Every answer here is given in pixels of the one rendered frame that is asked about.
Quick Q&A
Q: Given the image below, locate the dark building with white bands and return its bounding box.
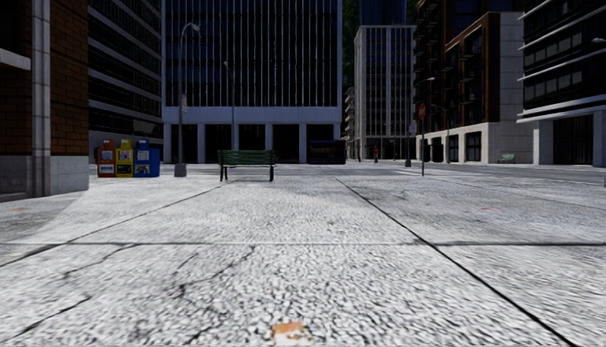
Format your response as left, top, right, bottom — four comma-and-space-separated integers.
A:
516, 0, 606, 168

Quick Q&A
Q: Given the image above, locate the orange newspaper box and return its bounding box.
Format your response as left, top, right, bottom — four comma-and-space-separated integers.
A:
96, 138, 117, 178

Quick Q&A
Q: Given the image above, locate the pale grid office building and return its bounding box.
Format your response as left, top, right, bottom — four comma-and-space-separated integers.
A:
353, 24, 417, 161

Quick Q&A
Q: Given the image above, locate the dark banded office building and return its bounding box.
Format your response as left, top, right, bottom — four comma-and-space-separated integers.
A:
87, 0, 164, 164

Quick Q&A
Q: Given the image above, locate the red brick building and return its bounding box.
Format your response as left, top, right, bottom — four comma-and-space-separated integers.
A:
0, 0, 91, 203

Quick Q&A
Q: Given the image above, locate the sign on a post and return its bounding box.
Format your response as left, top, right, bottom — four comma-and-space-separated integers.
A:
417, 103, 427, 177

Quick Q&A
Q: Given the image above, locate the glass tower with pale base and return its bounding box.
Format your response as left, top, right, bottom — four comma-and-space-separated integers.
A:
161, 0, 343, 165

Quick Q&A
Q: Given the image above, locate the brown and pale building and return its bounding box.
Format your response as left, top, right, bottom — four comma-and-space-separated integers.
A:
413, 0, 534, 165

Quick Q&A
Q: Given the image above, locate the blue newspaper box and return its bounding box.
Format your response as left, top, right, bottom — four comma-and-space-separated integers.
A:
133, 139, 161, 178

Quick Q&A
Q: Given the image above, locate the yellow newspaper box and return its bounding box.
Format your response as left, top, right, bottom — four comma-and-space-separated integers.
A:
114, 138, 135, 178

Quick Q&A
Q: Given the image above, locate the black bus shelter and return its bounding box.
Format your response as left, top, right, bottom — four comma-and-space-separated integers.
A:
307, 140, 347, 166

